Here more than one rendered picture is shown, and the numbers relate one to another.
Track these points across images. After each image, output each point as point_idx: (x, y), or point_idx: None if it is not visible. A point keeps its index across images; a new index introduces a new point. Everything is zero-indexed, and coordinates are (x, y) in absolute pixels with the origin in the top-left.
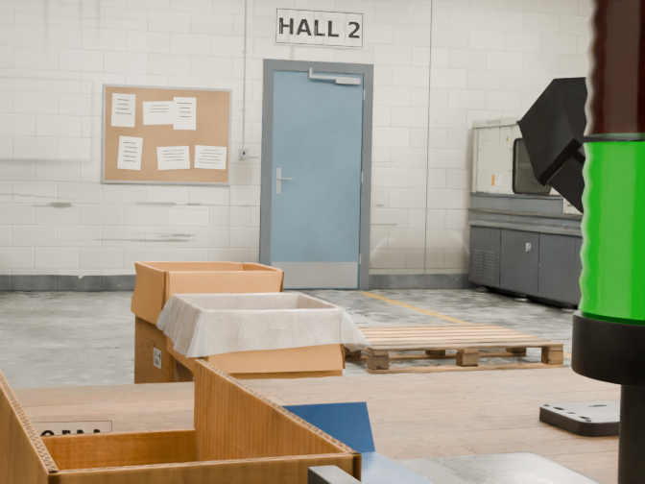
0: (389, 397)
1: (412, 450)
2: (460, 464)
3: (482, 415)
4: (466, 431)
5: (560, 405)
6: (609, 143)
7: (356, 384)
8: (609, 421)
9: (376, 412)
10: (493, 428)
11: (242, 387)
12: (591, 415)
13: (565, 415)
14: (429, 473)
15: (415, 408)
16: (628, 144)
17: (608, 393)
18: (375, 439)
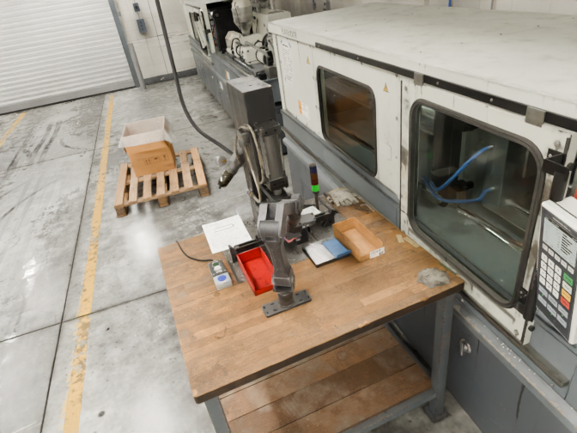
0: (341, 310)
1: (333, 278)
2: (325, 258)
3: (322, 300)
4: (324, 289)
5: (307, 299)
6: None
7: (349, 320)
8: (300, 290)
9: (342, 298)
10: (320, 292)
11: (349, 239)
12: (303, 293)
13: (307, 292)
14: (329, 254)
15: (335, 302)
16: None
17: (294, 324)
18: (339, 283)
